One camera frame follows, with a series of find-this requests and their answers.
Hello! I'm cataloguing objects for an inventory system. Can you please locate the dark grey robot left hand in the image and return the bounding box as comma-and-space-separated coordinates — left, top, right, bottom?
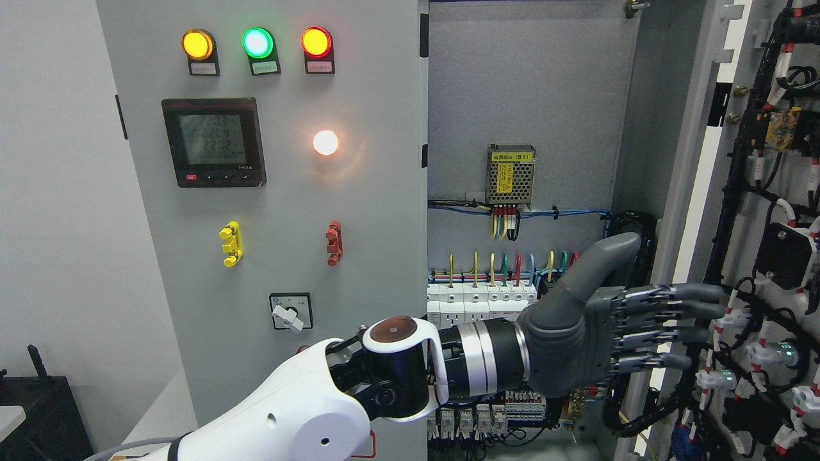
517, 232, 726, 397

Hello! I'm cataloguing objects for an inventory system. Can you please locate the grey cabinet door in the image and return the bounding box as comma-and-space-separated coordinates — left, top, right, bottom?
97, 1, 427, 460
612, 0, 820, 461

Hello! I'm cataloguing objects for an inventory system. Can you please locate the brass ground terminal bar right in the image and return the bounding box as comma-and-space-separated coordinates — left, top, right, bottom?
566, 386, 587, 424

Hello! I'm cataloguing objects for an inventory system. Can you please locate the lower relay terminal row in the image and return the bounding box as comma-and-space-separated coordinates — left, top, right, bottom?
427, 390, 555, 449

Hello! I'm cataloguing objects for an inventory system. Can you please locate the white socket and breaker row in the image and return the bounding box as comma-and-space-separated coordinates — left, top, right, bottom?
427, 281, 537, 329

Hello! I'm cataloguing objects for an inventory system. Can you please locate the metal mesh power supply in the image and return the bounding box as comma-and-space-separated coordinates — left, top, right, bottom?
486, 143, 536, 207

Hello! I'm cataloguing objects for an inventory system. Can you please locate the red electric hazard warning sticker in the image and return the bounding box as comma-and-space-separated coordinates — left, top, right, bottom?
350, 429, 377, 459

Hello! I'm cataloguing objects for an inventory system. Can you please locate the white glowing indicator lamp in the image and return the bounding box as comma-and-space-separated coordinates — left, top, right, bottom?
313, 129, 340, 156

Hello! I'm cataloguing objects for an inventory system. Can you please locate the black digital power meter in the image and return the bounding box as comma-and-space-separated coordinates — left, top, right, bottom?
161, 97, 267, 188

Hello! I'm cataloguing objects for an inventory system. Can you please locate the yellow indicator lamp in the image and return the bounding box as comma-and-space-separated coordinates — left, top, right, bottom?
181, 29, 220, 77

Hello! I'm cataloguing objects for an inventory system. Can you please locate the black box at left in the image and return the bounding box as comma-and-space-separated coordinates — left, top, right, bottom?
1, 344, 94, 460

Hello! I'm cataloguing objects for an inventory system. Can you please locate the red terminal post block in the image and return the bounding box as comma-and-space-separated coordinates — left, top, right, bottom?
325, 221, 343, 266

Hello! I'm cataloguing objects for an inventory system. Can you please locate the yellow terminal post block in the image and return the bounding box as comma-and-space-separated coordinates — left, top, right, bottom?
218, 221, 243, 268

